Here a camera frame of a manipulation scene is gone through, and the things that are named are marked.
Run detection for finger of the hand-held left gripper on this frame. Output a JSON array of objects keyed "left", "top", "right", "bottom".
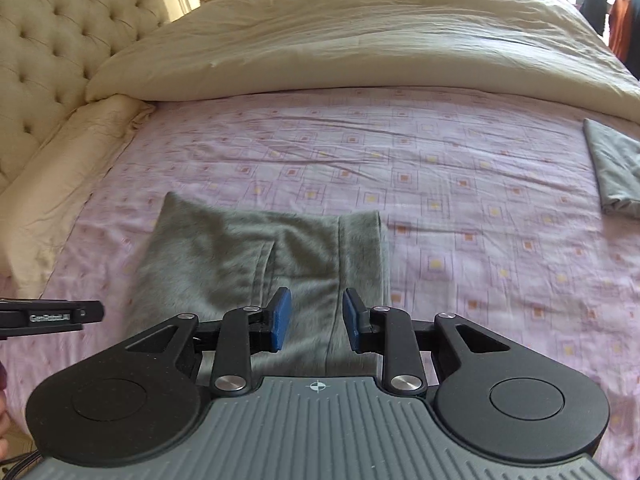
[{"left": 75, "top": 300, "right": 105, "bottom": 323}]

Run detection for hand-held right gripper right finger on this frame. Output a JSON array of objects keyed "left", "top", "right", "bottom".
[{"left": 342, "top": 287, "right": 511, "bottom": 393}]

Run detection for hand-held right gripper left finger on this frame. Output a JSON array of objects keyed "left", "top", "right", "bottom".
[{"left": 125, "top": 287, "right": 292, "bottom": 393}]

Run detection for grey speckled pants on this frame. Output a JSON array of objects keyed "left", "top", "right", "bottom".
[{"left": 131, "top": 191, "right": 391, "bottom": 381}]

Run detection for folded dark grey pants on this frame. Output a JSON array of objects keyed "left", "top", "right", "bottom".
[{"left": 582, "top": 117, "right": 640, "bottom": 218}]

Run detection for cream pillow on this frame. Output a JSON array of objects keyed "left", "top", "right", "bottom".
[{"left": 0, "top": 95, "right": 156, "bottom": 291}]

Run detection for purple patterned bed sheet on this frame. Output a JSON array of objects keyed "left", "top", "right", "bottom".
[{"left": 40, "top": 87, "right": 640, "bottom": 471}]

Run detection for cream duvet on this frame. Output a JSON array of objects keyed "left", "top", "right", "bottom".
[{"left": 85, "top": 0, "right": 640, "bottom": 123}]

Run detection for cream tufted headboard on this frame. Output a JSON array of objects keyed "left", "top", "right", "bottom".
[{"left": 0, "top": 0, "right": 196, "bottom": 191}]

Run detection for hanging red-brown garment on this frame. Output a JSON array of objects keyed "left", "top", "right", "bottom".
[{"left": 607, "top": 0, "right": 640, "bottom": 81}]

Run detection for black cable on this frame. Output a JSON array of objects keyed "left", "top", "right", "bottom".
[{"left": 0, "top": 450, "right": 43, "bottom": 480}]

